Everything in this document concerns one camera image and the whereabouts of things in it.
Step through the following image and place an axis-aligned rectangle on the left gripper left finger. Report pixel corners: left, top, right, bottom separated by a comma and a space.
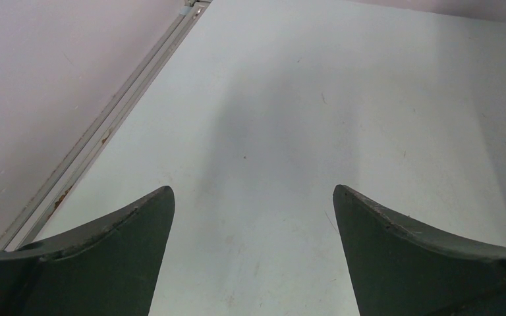
0, 186, 175, 315

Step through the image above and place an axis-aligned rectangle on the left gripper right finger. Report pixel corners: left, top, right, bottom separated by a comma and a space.
333, 185, 506, 315

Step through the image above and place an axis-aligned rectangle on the left aluminium floor rail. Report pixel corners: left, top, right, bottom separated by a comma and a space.
0, 1, 210, 251

